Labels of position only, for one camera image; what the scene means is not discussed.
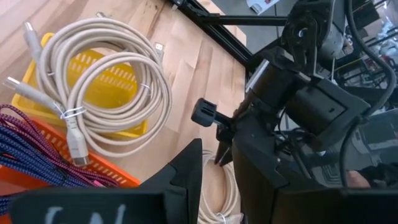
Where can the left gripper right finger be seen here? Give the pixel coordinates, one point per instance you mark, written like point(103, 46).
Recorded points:
point(258, 193)

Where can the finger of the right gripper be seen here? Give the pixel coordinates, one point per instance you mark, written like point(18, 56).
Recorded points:
point(225, 146)
point(203, 112)

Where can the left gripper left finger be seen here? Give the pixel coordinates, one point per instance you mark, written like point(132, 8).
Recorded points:
point(186, 186)

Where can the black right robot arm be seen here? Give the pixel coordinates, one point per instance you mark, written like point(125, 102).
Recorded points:
point(306, 34)

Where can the orange plastic basket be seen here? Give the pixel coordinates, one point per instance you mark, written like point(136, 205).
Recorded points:
point(105, 169)

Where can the yellow plastic basket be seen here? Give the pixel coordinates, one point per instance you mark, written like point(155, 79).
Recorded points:
point(102, 84)

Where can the white paper sheet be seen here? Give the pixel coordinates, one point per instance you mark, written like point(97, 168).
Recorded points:
point(261, 5)

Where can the black table frame bar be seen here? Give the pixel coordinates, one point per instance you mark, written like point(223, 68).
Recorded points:
point(217, 29)

